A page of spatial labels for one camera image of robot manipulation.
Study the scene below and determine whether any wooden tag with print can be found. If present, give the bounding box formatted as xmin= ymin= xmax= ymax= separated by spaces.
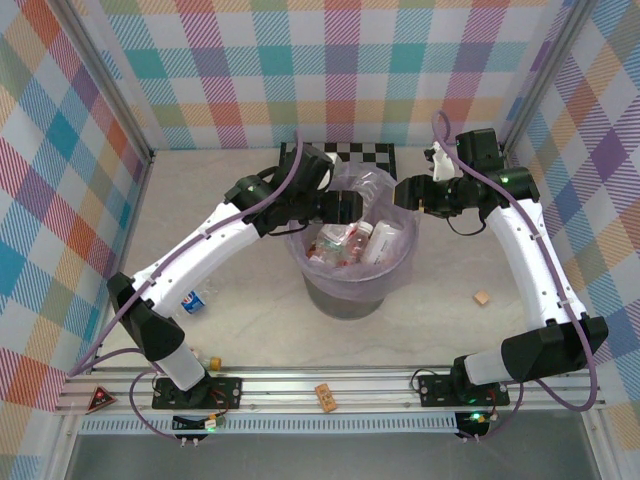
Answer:
xmin=313 ymin=382 xmax=337 ymax=415

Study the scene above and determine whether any aluminium rail base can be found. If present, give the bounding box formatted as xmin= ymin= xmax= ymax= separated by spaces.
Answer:
xmin=54 ymin=367 xmax=606 ymax=414

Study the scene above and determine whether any black white checkerboard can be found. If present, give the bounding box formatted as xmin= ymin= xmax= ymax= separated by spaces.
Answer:
xmin=279 ymin=141 xmax=399 ymax=184

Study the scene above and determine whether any clear bottle blue label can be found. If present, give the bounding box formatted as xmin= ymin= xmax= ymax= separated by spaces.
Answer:
xmin=179 ymin=287 xmax=211 ymax=315

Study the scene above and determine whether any clear bottle red label orange cap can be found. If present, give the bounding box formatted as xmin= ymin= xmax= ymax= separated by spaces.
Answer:
xmin=192 ymin=349 xmax=224 ymax=371

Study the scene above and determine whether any white slotted cable duct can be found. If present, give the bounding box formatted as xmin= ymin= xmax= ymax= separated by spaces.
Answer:
xmin=79 ymin=413 xmax=461 ymax=435

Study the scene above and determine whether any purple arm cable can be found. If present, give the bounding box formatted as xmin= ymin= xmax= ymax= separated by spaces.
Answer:
xmin=430 ymin=109 xmax=601 ymax=444
xmin=67 ymin=130 xmax=306 ymax=444

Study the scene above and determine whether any pink red bottle white cap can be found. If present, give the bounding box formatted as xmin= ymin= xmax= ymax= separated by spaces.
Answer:
xmin=344 ymin=222 xmax=375 ymax=264

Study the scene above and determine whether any aluminium frame post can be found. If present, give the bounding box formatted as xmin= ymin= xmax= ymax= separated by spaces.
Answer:
xmin=499 ymin=0 xmax=599 ymax=154
xmin=57 ymin=0 xmax=155 ymax=164

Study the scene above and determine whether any grey bin with liner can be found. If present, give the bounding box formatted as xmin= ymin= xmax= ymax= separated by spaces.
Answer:
xmin=284 ymin=167 xmax=421 ymax=304

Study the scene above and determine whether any red triangle warning sign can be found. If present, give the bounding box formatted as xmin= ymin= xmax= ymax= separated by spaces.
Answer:
xmin=85 ymin=383 xmax=115 ymax=415

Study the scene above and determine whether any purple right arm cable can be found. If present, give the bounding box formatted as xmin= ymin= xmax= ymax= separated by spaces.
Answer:
xmin=430 ymin=109 xmax=601 ymax=444

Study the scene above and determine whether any yellow power connector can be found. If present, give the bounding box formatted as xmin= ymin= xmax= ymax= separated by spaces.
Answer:
xmin=454 ymin=410 xmax=491 ymax=439
xmin=172 ymin=414 xmax=224 ymax=434

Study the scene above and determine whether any grey round waste bin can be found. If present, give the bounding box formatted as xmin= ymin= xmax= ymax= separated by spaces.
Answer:
xmin=302 ymin=279 xmax=396 ymax=321

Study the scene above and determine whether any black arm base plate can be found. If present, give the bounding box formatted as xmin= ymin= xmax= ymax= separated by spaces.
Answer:
xmin=417 ymin=372 xmax=511 ymax=409
xmin=152 ymin=377 xmax=244 ymax=411

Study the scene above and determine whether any white plastic bottle with label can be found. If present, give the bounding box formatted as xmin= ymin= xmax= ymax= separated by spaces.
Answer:
xmin=360 ymin=219 xmax=406 ymax=266

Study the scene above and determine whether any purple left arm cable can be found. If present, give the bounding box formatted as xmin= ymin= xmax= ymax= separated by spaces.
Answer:
xmin=67 ymin=130 xmax=306 ymax=444

